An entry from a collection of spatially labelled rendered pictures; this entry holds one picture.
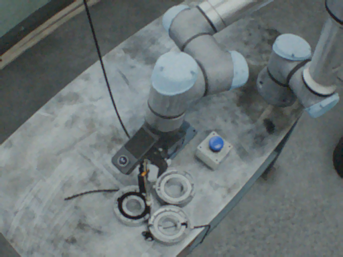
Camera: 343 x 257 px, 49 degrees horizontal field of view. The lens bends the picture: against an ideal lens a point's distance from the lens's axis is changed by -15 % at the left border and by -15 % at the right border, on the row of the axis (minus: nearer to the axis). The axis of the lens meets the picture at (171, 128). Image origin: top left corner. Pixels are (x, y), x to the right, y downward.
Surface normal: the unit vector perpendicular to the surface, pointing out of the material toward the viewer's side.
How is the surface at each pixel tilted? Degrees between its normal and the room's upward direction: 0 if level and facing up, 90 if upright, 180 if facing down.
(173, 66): 8
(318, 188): 0
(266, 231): 0
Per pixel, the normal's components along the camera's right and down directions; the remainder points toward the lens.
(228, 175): 0.07, -0.52
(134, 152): -0.17, -0.22
